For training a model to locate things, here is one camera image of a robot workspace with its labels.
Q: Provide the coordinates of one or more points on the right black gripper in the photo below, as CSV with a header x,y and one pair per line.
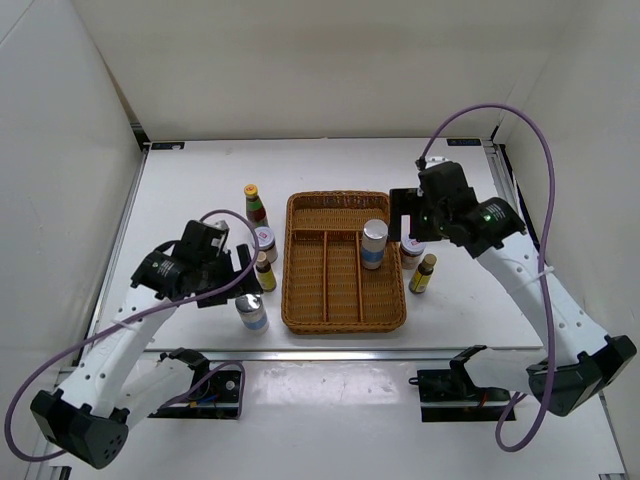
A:
x,y
407,202

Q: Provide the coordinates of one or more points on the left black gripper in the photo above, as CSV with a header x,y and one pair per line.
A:
x,y
248,285

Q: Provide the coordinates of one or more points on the silver-top shaker bottle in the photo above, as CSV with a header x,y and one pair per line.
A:
x,y
252,313
373,243

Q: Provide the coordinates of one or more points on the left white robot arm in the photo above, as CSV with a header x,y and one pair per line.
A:
x,y
91,413

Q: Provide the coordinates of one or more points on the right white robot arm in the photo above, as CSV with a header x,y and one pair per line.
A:
x,y
580,358

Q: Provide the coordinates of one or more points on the left small yellow bottle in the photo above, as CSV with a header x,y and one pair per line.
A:
x,y
264,273

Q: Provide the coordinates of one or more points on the small yellow bottle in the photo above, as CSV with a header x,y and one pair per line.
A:
x,y
422,275
264,273

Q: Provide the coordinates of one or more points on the left white-lid jar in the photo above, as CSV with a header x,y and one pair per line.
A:
x,y
267,242

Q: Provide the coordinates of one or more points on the white-lid jar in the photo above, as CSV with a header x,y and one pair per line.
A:
x,y
267,242
411,251

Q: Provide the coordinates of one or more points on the right white-lid jar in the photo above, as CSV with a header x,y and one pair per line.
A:
x,y
411,251

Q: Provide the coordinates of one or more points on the left green sauce bottle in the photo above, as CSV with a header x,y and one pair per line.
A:
x,y
254,207

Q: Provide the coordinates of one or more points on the woven wicker basket tray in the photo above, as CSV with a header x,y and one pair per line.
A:
x,y
325,287

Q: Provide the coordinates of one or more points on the right small yellow bottle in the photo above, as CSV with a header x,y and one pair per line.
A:
x,y
422,275

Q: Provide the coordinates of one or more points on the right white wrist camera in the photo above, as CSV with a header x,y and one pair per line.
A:
x,y
440,161

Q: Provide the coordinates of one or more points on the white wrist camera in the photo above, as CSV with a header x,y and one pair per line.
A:
x,y
440,161
219,232

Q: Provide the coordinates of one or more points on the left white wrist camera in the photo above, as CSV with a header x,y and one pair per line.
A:
x,y
219,232

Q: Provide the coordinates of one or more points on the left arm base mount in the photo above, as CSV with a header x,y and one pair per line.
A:
x,y
218,398

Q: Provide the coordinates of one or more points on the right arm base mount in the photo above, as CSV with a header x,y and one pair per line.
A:
x,y
441,401

